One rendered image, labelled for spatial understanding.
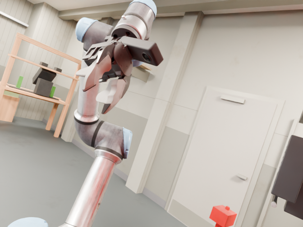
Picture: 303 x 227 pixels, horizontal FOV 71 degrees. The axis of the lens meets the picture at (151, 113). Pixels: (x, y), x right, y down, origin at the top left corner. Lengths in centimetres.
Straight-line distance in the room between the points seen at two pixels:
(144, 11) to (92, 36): 19
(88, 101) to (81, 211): 37
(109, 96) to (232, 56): 336
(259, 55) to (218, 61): 60
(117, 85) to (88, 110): 38
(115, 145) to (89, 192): 19
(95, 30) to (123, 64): 24
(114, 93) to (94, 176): 43
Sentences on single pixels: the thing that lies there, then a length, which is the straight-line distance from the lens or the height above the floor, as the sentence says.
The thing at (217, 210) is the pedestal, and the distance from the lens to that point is 228.
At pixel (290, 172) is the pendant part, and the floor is 139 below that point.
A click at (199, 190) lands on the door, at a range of 349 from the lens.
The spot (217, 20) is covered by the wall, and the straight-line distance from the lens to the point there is 418.
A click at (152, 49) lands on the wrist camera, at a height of 158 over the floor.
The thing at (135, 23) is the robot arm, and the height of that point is 165.
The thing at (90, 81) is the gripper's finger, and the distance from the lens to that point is 40.
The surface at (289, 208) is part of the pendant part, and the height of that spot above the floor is 113.
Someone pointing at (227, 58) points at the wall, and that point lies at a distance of 374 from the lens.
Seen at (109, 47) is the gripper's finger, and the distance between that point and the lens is 45.
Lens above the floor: 146
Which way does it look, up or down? level
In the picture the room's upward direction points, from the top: 19 degrees clockwise
